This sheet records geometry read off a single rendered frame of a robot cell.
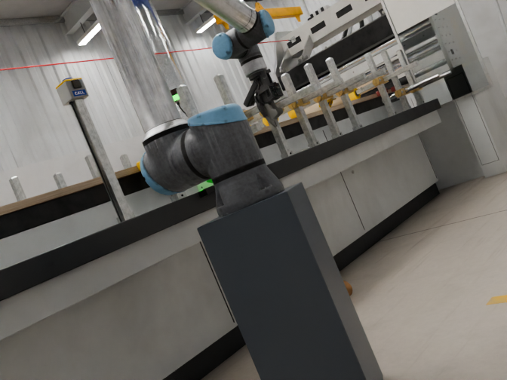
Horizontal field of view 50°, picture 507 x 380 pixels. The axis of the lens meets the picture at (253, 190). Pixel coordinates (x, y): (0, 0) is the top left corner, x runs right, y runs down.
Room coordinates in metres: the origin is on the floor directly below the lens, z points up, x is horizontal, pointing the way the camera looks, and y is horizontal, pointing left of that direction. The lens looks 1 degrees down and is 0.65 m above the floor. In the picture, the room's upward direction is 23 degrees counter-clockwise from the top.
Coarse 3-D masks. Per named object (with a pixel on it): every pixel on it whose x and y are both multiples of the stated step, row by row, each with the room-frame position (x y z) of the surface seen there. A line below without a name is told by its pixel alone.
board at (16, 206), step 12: (372, 96) 3.88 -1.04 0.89; (336, 108) 3.49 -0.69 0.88; (288, 120) 3.08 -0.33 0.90; (264, 132) 2.89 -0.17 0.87; (132, 168) 2.21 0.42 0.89; (96, 180) 2.08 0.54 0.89; (48, 192) 1.93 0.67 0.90; (60, 192) 1.96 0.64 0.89; (72, 192) 1.99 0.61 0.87; (12, 204) 1.82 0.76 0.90; (24, 204) 1.85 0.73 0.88; (36, 204) 1.90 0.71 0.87
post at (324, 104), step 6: (306, 66) 3.03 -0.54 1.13; (312, 66) 3.04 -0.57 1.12; (306, 72) 3.04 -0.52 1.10; (312, 72) 3.02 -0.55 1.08; (312, 78) 3.02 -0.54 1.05; (318, 84) 3.03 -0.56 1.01; (324, 102) 3.02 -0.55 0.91; (324, 108) 3.02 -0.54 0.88; (324, 114) 3.03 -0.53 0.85; (330, 114) 3.03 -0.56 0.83; (330, 120) 3.02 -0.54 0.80; (330, 126) 3.03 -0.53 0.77; (336, 126) 3.03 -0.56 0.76; (336, 132) 3.02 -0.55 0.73
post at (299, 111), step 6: (282, 78) 2.84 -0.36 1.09; (288, 78) 2.84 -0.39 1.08; (288, 84) 2.83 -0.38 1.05; (288, 90) 2.84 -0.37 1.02; (294, 90) 2.84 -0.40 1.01; (288, 96) 2.85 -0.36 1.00; (300, 108) 2.84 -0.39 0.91; (300, 114) 2.83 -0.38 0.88; (300, 120) 2.84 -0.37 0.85; (306, 120) 2.84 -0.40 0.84; (306, 126) 2.83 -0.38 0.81; (306, 132) 2.84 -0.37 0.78; (312, 132) 2.85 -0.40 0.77; (306, 138) 2.85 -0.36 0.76; (312, 138) 2.83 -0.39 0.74
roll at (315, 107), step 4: (396, 68) 4.38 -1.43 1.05; (400, 68) 4.36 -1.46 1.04; (388, 72) 4.43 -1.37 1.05; (372, 80) 4.48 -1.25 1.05; (364, 84) 4.53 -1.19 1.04; (372, 88) 4.54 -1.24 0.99; (364, 92) 4.59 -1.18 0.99; (336, 100) 4.73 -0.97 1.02; (340, 100) 4.72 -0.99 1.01; (316, 104) 4.87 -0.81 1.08; (332, 104) 4.77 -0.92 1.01; (336, 104) 4.76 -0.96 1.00; (308, 108) 4.93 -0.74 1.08; (312, 108) 4.89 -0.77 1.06; (316, 108) 4.87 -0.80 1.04; (320, 108) 4.85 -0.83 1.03; (308, 112) 4.93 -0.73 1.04
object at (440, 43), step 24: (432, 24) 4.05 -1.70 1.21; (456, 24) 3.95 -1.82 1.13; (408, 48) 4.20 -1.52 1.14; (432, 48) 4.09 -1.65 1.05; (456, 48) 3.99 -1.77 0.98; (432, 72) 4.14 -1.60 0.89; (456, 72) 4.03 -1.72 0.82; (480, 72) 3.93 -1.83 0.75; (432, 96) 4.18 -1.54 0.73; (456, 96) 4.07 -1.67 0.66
